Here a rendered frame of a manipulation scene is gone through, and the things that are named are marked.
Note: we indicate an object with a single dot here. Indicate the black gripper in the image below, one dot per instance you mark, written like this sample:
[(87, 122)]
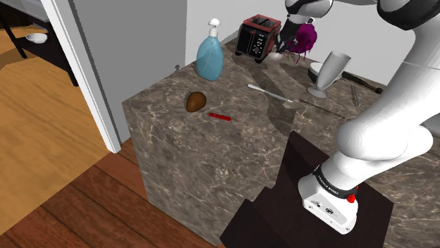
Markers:
[(288, 31)]

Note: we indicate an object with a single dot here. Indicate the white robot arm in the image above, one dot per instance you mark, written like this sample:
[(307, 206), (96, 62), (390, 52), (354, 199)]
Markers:
[(385, 113)]

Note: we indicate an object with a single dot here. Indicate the small white rounded object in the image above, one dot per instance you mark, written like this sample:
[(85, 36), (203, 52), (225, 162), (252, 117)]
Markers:
[(275, 56)]

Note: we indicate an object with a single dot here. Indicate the black and red toaster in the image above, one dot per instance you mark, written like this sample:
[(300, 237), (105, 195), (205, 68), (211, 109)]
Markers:
[(252, 37)]

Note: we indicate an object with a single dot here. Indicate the tall white glass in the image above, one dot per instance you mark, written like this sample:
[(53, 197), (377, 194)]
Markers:
[(330, 68)]

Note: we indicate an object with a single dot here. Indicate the blue spray bottle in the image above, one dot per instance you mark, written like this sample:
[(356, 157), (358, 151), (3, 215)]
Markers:
[(209, 60)]

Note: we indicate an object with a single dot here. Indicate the dark rolling pin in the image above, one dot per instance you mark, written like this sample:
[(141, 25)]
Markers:
[(361, 83)]

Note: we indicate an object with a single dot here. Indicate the grey fork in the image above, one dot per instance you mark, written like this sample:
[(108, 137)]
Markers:
[(355, 95)]

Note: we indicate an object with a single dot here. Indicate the red pocket knife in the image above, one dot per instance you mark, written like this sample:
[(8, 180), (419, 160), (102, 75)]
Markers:
[(220, 116)]

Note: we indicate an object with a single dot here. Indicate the brown egg-shaped object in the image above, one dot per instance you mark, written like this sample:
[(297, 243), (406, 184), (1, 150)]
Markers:
[(196, 101)]

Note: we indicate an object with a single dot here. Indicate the dark robot stand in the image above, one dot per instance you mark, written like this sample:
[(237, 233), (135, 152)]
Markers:
[(288, 213)]

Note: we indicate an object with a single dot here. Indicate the dark wooden table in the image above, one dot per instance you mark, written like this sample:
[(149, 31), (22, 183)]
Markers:
[(44, 51)]

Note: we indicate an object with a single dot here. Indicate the white bowl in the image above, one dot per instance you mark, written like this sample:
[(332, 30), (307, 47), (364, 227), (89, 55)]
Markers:
[(36, 37)]

